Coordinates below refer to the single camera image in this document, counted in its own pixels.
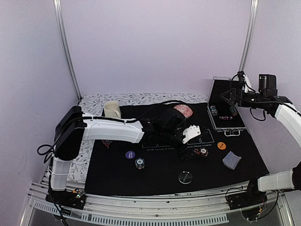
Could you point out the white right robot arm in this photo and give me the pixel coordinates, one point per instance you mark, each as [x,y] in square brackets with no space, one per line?
[289,136]

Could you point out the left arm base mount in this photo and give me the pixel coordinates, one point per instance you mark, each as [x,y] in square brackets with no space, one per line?
[74,199]

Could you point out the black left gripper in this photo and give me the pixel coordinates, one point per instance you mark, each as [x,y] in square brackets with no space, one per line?
[187,155]

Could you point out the orange big blind button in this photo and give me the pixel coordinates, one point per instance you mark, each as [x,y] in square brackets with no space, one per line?
[221,145]

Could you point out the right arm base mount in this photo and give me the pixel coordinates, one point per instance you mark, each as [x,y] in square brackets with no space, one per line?
[237,198]

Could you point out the red patterned bowl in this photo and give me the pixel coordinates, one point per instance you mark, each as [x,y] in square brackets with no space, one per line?
[185,110]

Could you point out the white ribbed ceramic mug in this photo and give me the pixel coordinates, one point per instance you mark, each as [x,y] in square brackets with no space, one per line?
[112,110]

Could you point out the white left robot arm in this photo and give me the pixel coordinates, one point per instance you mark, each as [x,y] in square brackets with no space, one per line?
[77,126]

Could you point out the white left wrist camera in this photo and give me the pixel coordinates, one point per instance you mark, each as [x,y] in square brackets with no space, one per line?
[190,133]

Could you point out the black round dealer button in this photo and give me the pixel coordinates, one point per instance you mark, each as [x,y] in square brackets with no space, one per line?
[185,177]

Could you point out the aluminium frame post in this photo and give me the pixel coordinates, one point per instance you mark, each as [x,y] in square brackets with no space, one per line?
[67,54]
[249,34]

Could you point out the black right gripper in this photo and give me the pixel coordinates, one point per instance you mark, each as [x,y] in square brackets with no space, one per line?
[236,92]

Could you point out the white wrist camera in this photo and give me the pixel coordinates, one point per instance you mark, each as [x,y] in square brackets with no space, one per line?
[244,82]
[190,133]

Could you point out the aluminium poker chip case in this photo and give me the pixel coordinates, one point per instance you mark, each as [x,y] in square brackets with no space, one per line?
[225,123]

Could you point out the triangular all in token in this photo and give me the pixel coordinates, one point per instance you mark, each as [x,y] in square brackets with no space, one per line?
[106,143]

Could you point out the purple small blind button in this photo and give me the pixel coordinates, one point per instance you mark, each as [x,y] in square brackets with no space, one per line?
[130,154]

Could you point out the aluminium front rail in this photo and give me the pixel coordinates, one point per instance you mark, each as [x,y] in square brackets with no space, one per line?
[201,208]

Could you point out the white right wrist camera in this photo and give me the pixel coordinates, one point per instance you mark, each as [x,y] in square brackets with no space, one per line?
[244,82]

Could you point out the poker chips in case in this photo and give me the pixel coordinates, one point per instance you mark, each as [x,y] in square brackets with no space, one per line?
[213,110]

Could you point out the stack of poker chips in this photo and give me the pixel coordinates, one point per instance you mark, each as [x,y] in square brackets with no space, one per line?
[140,163]

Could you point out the right aluminium frame post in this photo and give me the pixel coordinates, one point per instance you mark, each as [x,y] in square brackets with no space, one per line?
[249,34]

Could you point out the black poker mat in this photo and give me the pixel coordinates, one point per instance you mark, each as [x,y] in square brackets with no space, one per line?
[111,173]

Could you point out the left aluminium frame post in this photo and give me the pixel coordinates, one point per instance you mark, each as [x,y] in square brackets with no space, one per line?
[67,54]

